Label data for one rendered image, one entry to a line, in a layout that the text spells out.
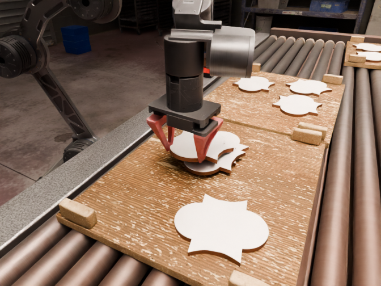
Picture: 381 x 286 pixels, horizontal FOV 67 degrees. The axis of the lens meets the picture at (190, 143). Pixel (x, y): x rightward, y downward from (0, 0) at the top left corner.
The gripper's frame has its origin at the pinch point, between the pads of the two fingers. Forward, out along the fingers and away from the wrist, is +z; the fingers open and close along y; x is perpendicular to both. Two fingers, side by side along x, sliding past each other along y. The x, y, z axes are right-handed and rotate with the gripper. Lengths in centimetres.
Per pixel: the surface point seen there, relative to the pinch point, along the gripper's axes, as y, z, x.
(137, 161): 9.7, 4.6, 2.0
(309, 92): -12, 5, -50
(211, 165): -4.3, 2.7, -2.0
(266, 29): 135, 82, -489
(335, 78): -17, 4, -64
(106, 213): 4.9, 4.2, 15.3
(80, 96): 237, 106, -160
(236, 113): 1.7, 5.2, -27.8
